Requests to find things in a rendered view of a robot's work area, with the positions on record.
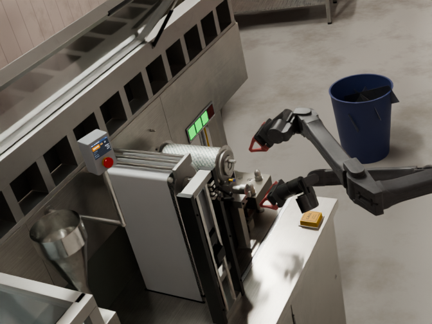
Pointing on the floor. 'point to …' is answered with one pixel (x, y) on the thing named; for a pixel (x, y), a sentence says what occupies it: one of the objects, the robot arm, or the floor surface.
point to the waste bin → (364, 115)
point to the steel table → (238, 6)
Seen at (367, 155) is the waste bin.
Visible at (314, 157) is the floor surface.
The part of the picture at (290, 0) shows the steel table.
